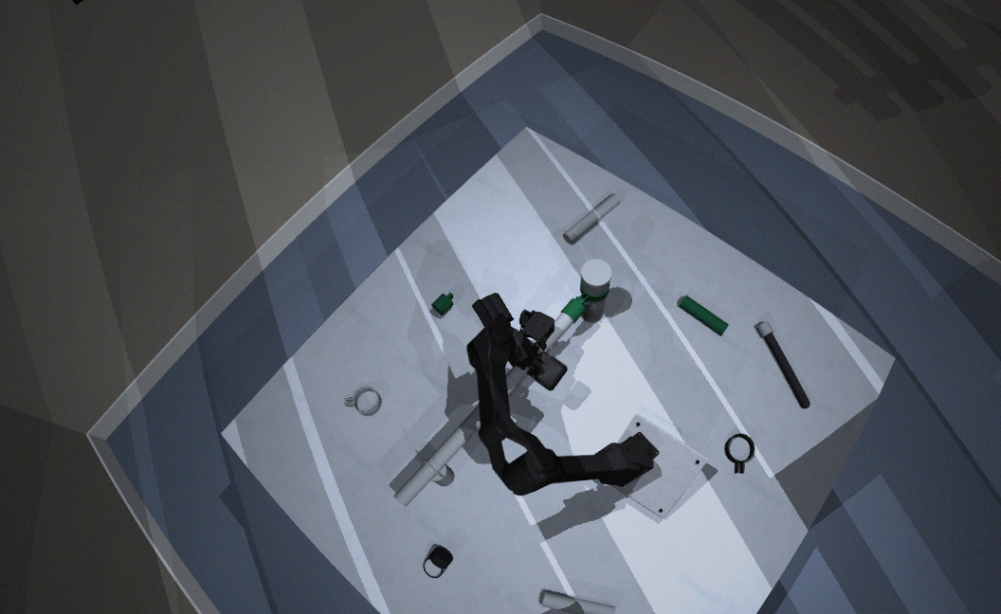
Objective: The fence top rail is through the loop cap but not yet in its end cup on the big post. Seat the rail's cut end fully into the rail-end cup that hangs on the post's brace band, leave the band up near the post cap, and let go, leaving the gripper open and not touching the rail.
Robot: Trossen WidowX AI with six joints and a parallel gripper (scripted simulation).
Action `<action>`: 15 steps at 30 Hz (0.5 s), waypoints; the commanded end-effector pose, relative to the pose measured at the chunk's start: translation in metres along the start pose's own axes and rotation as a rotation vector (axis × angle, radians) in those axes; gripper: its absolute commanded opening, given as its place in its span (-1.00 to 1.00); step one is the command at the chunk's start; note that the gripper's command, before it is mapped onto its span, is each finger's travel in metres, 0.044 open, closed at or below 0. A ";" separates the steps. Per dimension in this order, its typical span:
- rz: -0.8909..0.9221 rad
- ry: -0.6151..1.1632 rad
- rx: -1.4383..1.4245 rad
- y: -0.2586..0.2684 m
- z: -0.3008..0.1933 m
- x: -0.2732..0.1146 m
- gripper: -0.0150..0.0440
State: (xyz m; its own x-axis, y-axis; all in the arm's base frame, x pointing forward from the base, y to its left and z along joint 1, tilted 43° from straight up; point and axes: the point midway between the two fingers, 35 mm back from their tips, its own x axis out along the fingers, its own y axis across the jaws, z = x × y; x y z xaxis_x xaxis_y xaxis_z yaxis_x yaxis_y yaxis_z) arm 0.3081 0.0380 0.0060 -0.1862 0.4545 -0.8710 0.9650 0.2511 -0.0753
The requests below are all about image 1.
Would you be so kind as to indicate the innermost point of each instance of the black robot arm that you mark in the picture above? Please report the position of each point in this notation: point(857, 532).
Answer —
point(488, 353)

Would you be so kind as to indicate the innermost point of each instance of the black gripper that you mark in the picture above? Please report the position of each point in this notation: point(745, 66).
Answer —
point(546, 369)

